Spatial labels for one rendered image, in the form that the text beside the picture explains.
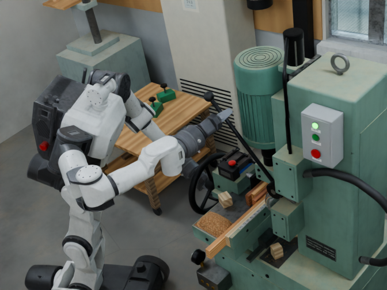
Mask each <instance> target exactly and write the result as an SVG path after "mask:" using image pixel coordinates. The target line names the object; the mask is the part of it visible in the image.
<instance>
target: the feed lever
mask: <svg viewBox="0 0 387 290"><path fill-rule="evenodd" d="M204 99H205V100H206V101H207V102H211V103H212V105H213V106H214V108H215V109H216V110H217V111H218V113H220V112H222V110H221V108H220V107H219V106H218V104H217V103H216V102H215V101H214V94H213V93H212V92H211V91H207V92H205V94H204ZM225 122H226V124H227V125H228V126H229V127H230V129H231V130H232V131H233V133H234V134H235V135H236V137H237V138H238V139H239V141H240V142H241V143H242V145H243V146H244V147H245V148H246V150H247V151H248V152H249V154H250V155H251V157H252V158H253V159H254V160H255V162H256V163H257V164H258V166H259V167H260V168H261V170H262V171H263V173H264V174H265V175H266V176H267V178H268V179H269V180H270V183H269V184H268V185H267V192H268V194H269V195H270V196H271V197H273V198H275V199H280V198H281V197H282V195H280V194H278V193H276V192H275V180H274V179H273V177H272V176H271V175H270V173H269V172H268V171H267V169H266V168H265V167H264V165H263V164H262V163H261V162H260V160H259V159H258V157H257V156H256V155H255V153H254V152H253V151H252V150H251V148H250V147H249V146H248V144H247V143H246V141H245V140H244V139H243V138H242V136H241V135H240V134H239V132H238V131H237V130H236V128H235V127H234V125H233V124H232V123H231V122H230V120H229V119H228V118H227V119H226V120H225ZM286 199H288V198H287V197H286ZM288 200H289V201H290V202H291V203H292V204H295V203H296V201H293V200H291V199H288Z"/></svg>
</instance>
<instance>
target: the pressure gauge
mask: <svg viewBox="0 0 387 290"><path fill-rule="evenodd" d="M205 257H206V254H205V252H204V251H202V250H201V249H196V250H194V251H193V253H192V255H191V262H193V263H195V264H196V265H200V266H204V260H205Z"/></svg>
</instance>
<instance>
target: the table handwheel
mask: <svg viewBox="0 0 387 290"><path fill-rule="evenodd" d="M224 155H226V153H224V152H217V153H214V154H211V155H210V156H208V157H207V158H206V159H205V160H204V161H203V162H202V163H201V164H200V165H199V166H198V168H197V169H196V171H195V172H194V174H193V176H192V179H191V182H190V185H189V191H188V198H189V204H190V206H191V208H192V209H193V210H194V211H195V212H196V213H198V214H200V215H205V214H206V213H207V212H208V211H209V210H210V209H211V208H213V207H214V206H215V205H216V204H218V203H219V201H217V202H216V203H215V204H214V205H212V206H211V207H209V208H204V206H205V204H206V202H207V200H208V198H209V196H210V194H211V192H212V191H213V190H214V189H215V186H214V180H213V176H212V175H211V173H210V169H209V167H208V165H209V164H210V163H211V162H212V161H214V160H216V159H221V158H222V157H223V156H224ZM204 169H205V170H206V172H207V175H208V178H207V179H206V181H205V187H206V188H207V189H208V191H207V193H206V195H205V198H204V200H203V202H202V204H201V206H200V207H199V206H198V205H197V203H196V200H195V190H196V185H197V183H198V179H199V177H200V175H201V174H202V172H203V170H204Z"/></svg>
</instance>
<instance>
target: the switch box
mask: <svg viewBox="0 0 387 290"><path fill-rule="evenodd" d="M313 122H316V123H317V124H318V126H319V127H318V128H317V130H319V131H321V133H318V132H315V131H312V130H311V128H313V126H312V123H313ZM301 124H302V145H303V157H304V158H306V159H308V160H311V161H313V162H316V163H319V164H321V165H324V166H326V167H329V168H331V169H333V168H334V167H335V166H336V165H337V164H338V163H339V162H340V161H341V160H342V159H343V158H344V113H343V112H341V111H339V110H335V109H332V108H328V107H326V106H322V105H319V104H315V103H312V104H310V105H309V106H308V107H307V108H306V109H304V110H303V111H302V112H301ZM314 133H316V134H318V136H319V137H320V140H319V141H316V142H319V143H321V145H318V144H315V143H312V140H313V138H312V135H313V134H314ZM314 141H315V140H314ZM312 149H316V150H318V151H319V152H320V155H321V156H320V157H319V159H321V162H320V161H317V160H315V159H313V158H312V155H311V150H312Z"/></svg>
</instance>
